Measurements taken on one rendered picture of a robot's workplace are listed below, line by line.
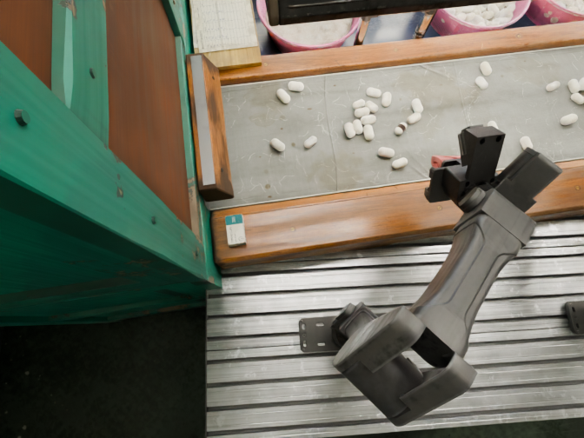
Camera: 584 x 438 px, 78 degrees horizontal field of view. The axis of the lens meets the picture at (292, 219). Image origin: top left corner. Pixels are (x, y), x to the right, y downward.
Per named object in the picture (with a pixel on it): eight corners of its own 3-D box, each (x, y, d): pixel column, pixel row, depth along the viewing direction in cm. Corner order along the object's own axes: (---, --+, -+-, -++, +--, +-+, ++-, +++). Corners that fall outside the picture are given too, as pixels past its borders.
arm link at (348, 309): (352, 301, 66) (332, 324, 65) (389, 335, 65) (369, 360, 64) (346, 302, 72) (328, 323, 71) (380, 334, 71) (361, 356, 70)
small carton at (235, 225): (246, 244, 73) (245, 242, 71) (228, 247, 72) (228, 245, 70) (242, 215, 74) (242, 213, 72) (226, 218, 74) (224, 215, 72)
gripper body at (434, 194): (428, 165, 61) (450, 186, 55) (486, 157, 61) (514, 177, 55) (423, 197, 64) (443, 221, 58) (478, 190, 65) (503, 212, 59)
